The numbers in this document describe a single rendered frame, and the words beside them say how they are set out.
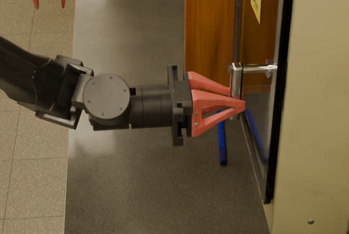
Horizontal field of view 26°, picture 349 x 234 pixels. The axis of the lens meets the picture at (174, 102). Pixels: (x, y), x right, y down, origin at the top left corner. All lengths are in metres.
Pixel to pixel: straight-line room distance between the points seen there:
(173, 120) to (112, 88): 0.10
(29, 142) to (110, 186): 1.68
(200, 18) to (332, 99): 0.40
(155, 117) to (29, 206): 1.63
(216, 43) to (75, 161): 0.32
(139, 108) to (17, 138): 1.92
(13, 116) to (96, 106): 2.09
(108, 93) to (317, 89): 0.26
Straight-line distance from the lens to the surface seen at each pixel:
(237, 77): 0.98
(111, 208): 1.16
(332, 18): 0.91
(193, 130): 1.00
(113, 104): 0.91
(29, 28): 3.58
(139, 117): 0.98
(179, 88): 0.98
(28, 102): 0.96
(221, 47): 1.34
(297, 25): 0.91
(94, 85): 0.92
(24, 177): 2.70
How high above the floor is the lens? 1.73
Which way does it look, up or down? 35 degrees down
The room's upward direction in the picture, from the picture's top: straight up
